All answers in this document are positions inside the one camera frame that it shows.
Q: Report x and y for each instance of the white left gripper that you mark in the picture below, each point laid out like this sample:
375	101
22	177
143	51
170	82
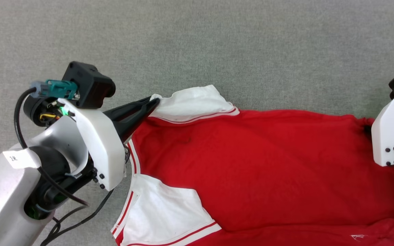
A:
104	147

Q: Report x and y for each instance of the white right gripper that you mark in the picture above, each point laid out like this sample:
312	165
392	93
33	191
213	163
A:
385	136

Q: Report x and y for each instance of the red white basketball jersey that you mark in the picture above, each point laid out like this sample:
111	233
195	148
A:
268	164

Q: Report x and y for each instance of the white paper label tag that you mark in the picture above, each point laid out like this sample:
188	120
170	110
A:
21	159

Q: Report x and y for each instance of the grey fabric sofa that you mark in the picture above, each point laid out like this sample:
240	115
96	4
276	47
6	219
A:
217	41

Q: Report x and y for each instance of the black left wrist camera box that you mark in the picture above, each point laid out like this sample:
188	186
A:
87	83

